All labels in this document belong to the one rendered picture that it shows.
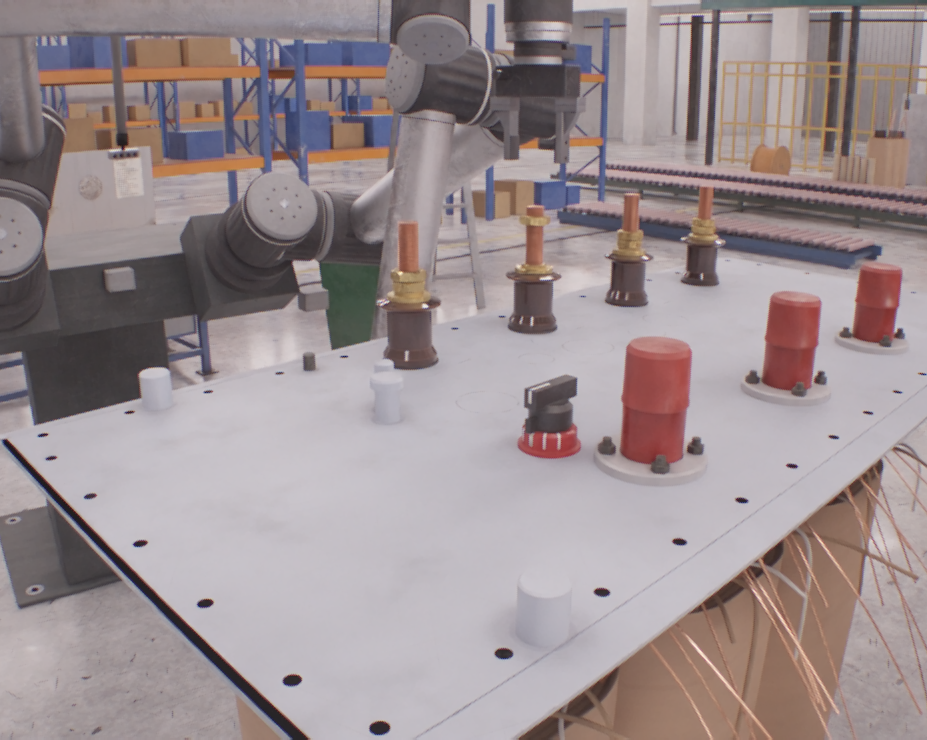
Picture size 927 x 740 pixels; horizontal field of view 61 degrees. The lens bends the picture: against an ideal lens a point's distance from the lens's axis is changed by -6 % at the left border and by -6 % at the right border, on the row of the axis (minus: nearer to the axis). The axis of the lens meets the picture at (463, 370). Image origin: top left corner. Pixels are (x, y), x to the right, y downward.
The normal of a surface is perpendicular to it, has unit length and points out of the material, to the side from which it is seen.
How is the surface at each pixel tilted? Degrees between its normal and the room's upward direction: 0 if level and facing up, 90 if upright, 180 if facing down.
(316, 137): 90
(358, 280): 94
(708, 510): 0
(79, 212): 90
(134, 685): 0
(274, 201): 60
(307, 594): 0
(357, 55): 90
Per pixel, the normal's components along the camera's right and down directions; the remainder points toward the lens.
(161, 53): 0.68, 0.23
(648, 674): -0.17, 0.31
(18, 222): 0.49, -0.25
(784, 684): 0.12, 0.31
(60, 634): 0.00, -0.95
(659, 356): -0.14, -0.21
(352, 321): -0.48, 0.34
